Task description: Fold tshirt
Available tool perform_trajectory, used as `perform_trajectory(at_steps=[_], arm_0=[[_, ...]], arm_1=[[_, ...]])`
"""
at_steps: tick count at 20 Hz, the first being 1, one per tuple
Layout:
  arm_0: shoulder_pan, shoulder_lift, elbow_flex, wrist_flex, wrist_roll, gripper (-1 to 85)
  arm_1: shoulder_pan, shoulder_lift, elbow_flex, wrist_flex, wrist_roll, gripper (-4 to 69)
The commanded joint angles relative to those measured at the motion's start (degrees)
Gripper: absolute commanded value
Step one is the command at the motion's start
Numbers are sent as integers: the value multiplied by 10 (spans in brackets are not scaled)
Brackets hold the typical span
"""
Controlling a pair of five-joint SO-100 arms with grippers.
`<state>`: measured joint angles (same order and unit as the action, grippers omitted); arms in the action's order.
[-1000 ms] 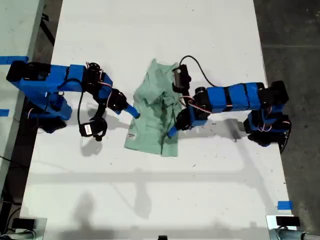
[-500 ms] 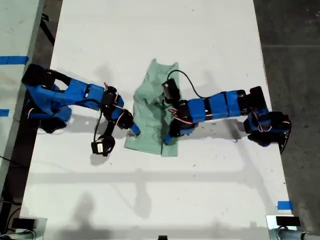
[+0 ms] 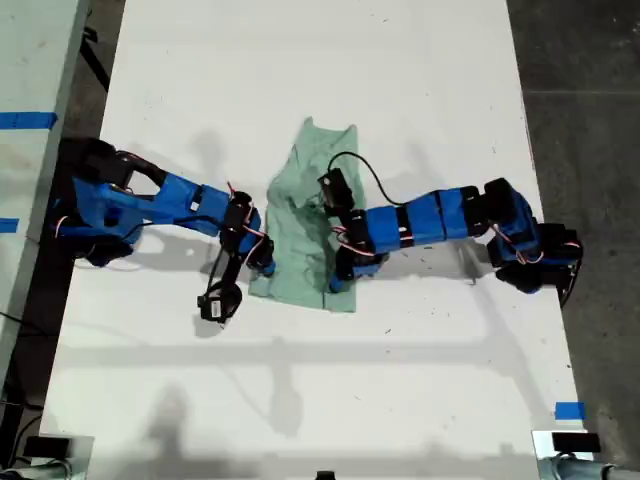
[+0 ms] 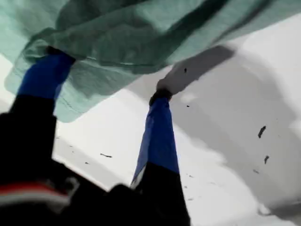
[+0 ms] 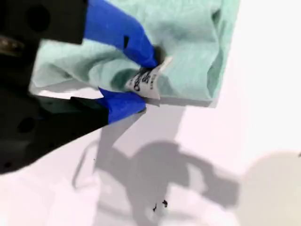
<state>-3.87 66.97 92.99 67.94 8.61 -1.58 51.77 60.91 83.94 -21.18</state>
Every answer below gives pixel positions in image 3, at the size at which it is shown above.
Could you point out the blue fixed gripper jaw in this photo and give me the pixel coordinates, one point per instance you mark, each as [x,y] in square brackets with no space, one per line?
[266,270]

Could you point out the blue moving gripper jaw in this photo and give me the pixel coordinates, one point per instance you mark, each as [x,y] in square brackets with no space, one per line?
[342,270]

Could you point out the pale green T-shirt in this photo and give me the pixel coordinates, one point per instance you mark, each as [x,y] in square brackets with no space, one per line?
[295,250]

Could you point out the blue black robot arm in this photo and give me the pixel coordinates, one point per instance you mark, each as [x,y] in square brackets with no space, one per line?
[175,200]
[435,215]

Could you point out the short blue tape strip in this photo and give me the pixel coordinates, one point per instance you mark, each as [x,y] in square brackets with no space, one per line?
[9,225]

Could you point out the black table strut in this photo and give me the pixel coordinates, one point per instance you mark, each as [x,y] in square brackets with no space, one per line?
[95,55]

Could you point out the square blue tape patch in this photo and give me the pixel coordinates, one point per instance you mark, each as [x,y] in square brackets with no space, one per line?
[570,410]

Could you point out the shiny metal plate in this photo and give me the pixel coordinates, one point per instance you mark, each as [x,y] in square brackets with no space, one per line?
[542,450]
[82,460]

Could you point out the long blue tape strip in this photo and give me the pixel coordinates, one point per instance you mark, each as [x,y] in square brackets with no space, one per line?
[27,120]

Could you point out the small black box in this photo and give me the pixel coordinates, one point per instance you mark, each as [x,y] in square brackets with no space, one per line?
[575,442]
[47,446]

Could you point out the pale side table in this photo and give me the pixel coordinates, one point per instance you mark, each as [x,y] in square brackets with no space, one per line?
[30,60]

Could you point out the black camera box with label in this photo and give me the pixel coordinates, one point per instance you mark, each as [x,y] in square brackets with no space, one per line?
[217,302]

